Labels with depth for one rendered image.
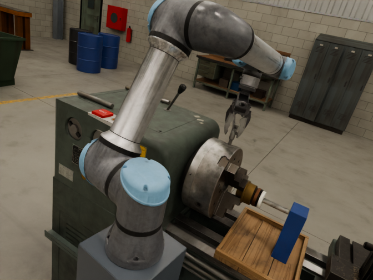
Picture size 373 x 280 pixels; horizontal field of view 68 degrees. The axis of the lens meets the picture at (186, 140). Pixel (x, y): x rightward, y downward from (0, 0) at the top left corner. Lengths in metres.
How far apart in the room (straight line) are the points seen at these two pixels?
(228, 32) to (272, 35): 7.16
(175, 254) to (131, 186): 0.25
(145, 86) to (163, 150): 0.32
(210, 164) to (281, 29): 6.90
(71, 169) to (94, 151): 0.61
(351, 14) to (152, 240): 7.27
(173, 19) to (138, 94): 0.20
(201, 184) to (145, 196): 0.46
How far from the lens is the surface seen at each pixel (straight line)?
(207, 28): 0.66
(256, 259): 1.19
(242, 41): 0.70
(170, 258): 0.77
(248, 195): 1.12
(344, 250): 1.32
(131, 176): 0.62
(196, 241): 1.19
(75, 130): 1.23
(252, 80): 1.14
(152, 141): 0.97
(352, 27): 7.59
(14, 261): 2.29
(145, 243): 0.70
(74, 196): 1.39
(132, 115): 0.70
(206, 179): 1.03
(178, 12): 0.71
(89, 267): 0.79
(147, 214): 0.64
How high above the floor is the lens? 1.66
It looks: 23 degrees down
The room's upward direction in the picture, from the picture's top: 12 degrees clockwise
